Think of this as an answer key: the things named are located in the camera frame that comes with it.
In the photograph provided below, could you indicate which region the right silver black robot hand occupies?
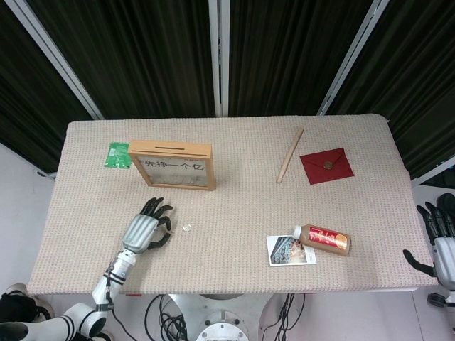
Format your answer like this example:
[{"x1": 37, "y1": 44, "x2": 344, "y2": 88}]
[{"x1": 402, "y1": 193, "x2": 455, "y2": 286}]

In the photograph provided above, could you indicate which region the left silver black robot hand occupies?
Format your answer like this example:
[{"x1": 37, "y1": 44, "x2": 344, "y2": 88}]
[{"x1": 122, "y1": 197, "x2": 176, "y2": 255}]

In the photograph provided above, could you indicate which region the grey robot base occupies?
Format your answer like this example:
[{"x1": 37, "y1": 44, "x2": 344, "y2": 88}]
[{"x1": 166, "y1": 293, "x2": 282, "y2": 341}]

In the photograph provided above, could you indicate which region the black caster wheel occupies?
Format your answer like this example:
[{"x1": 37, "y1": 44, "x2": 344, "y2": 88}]
[{"x1": 426, "y1": 291, "x2": 450, "y2": 308}]

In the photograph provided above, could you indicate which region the green foil packet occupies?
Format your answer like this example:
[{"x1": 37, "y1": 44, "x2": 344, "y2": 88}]
[{"x1": 102, "y1": 141, "x2": 133, "y2": 170}]

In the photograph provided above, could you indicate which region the beige woven tablecloth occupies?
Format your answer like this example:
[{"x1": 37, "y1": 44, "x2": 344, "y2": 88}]
[{"x1": 26, "y1": 113, "x2": 439, "y2": 296}]

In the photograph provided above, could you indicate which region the brown drink bottle red label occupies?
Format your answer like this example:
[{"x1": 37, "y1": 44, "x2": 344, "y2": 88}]
[{"x1": 291, "y1": 224, "x2": 352, "y2": 257}]

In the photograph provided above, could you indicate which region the red envelope with seal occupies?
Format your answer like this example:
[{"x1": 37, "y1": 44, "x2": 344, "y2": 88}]
[{"x1": 299, "y1": 147, "x2": 355, "y2": 185}]

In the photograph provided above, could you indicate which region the wooden stick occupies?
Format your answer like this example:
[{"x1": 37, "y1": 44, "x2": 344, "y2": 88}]
[{"x1": 276, "y1": 128, "x2": 305, "y2": 184}]

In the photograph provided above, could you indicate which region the black curtain panel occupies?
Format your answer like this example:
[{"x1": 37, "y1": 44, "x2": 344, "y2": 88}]
[
  {"x1": 0, "y1": 0, "x2": 94, "y2": 175},
  {"x1": 326, "y1": 0, "x2": 455, "y2": 180},
  {"x1": 26, "y1": 0, "x2": 218, "y2": 120},
  {"x1": 227, "y1": 0, "x2": 376, "y2": 118}
]

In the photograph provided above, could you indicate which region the wooden frame money box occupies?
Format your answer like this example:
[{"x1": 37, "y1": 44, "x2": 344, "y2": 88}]
[{"x1": 127, "y1": 140, "x2": 217, "y2": 192}]

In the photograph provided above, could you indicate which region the black cable bundle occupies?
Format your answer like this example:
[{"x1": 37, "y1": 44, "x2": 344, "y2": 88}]
[
  {"x1": 146, "y1": 294, "x2": 190, "y2": 341},
  {"x1": 261, "y1": 293, "x2": 307, "y2": 333}
]

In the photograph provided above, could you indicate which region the dragon wall postcard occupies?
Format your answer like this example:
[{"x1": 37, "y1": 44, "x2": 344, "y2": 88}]
[{"x1": 266, "y1": 234, "x2": 317, "y2": 267}]

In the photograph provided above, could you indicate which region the white partition post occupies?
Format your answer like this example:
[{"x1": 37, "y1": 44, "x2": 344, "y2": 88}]
[
  {"x1": 316, "y1": 0, "x2": 392, "y2": 117},
  {"x1": 6, "y1": 0, "x2": 105, "y2": 120},
  {"x1": 208, "y1": 0, "x2": 231, "y2": 118}
]

